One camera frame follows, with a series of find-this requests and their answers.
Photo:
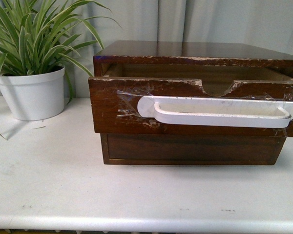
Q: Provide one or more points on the wooden drawer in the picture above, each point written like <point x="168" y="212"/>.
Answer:
<point x="243" y="149"/>
<point x="115" y="95"/>

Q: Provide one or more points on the brown wooden drawer cabinet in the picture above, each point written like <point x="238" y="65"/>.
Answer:
<point x="187" y="53"/>

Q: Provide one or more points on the white plant pot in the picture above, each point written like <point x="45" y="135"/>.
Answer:
<point x="34" y="97"/>

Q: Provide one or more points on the green spider plant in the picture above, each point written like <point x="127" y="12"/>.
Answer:
<point x="39" y="36"/>

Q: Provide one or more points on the white drawer handle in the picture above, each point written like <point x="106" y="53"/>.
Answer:
<point x="224" y="112"/>

